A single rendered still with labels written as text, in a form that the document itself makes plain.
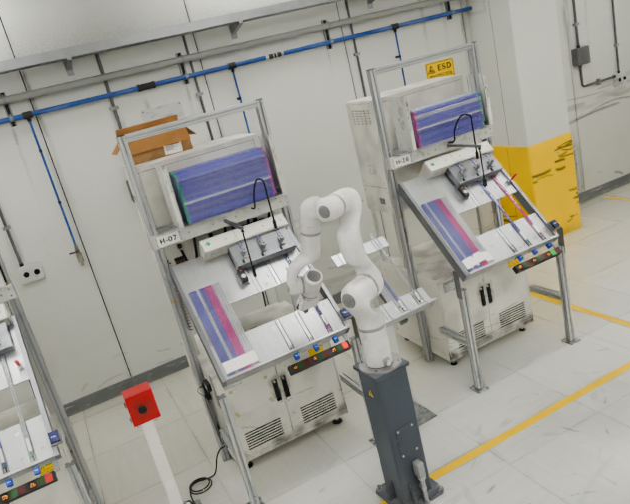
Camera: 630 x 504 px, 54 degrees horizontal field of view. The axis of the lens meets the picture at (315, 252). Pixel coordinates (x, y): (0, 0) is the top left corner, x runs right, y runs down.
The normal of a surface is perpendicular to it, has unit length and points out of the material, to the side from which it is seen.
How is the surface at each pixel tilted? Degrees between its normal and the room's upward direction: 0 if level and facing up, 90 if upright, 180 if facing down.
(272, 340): 42
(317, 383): 90
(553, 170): 90
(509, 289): 90
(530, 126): 90
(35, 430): 47
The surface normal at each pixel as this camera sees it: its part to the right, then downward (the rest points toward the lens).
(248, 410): 0.43, 0.18
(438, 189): 0.14, -0.54
